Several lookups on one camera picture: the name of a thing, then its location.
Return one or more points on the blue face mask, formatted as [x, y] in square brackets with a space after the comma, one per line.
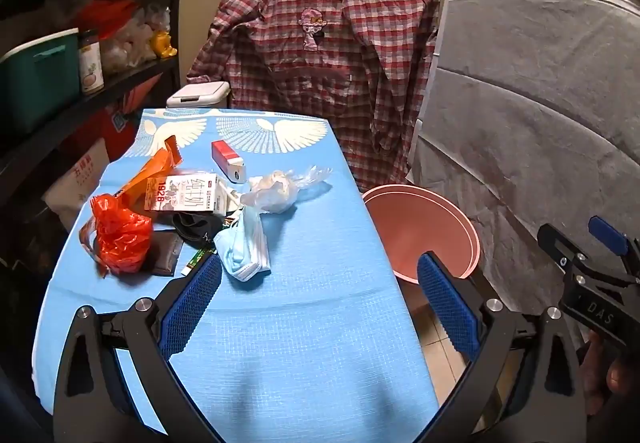
[245, 248]

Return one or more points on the red plaid shirt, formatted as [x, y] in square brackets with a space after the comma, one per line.
[310, 88]

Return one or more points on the labelled glass jar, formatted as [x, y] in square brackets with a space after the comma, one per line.
[91, 65]

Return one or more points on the black crumpled cloth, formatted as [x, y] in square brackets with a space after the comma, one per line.
[195, 225]

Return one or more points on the white red milk carton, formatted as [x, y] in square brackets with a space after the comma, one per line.
[185, 195]

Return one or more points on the dark foil packet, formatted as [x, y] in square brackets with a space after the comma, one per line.
[166, 254]

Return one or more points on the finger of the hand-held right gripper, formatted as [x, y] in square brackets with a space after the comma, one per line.
[607, 230]
[557, 243]

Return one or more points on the crumpled orange plastic bag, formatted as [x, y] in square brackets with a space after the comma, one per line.
[120, 238]

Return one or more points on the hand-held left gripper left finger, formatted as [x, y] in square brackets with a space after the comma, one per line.
[192, 303]

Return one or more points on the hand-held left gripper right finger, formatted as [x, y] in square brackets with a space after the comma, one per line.
[445, 303]

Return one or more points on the red printed sack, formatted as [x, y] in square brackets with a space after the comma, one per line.
[110, 123]

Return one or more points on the green toothpaste tube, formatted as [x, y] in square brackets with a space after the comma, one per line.
[197, 262]

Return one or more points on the black metal shelf rack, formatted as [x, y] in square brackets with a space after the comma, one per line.
[125, 90]

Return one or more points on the crumpled clear plastic bag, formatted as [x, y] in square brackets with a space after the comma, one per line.
[272, 193]

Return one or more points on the red plastic bag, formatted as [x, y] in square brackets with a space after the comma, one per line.
[105, 18]

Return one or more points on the blue wing print tablecloth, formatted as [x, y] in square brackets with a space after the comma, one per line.
[300, 323]

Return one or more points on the orange snack wrapper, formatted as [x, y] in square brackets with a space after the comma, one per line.
[150, 168]

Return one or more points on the yellow figurine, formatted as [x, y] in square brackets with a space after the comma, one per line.
[162, 45]

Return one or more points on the person's right hand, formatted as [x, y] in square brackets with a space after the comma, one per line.
[607, 373]

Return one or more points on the clear bag of garlic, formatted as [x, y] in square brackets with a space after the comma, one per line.
[130, 43]

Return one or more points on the red white medicine box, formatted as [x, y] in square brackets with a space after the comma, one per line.
[225, 155]

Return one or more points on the pink plastic bucket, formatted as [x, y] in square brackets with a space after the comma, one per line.
[415, 228]

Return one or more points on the teal storage box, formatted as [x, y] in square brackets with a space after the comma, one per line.
[35, 83]

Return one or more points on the white printed rice sack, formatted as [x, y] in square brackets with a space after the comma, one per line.
[80, 178]

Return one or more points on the grey cloth cover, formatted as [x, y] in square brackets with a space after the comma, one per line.
[525, 123]

